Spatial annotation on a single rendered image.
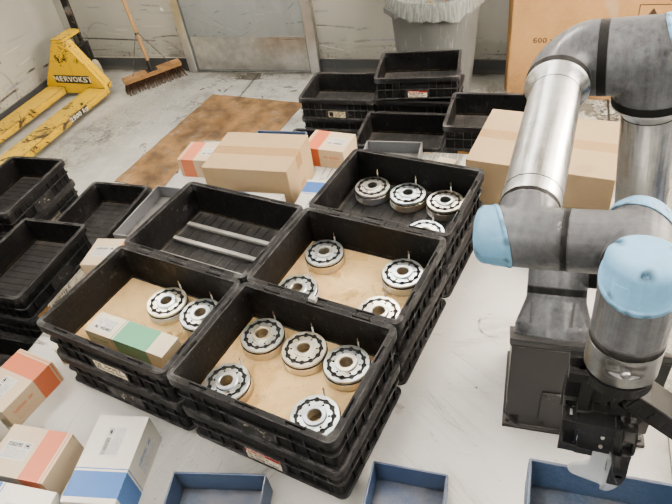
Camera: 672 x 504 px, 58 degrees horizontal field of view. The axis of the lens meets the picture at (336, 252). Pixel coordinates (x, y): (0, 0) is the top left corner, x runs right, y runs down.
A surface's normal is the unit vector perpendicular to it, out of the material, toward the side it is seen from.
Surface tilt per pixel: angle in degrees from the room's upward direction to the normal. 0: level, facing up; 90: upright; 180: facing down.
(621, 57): 66
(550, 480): 91
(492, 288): 0
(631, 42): 46
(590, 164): 0
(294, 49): 90
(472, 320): 0
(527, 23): 77
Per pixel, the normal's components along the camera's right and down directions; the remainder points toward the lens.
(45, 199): 0.95, 0.10
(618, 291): -0.82, 0.36
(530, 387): -0.26, 0.66
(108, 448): -0.13, -0.74
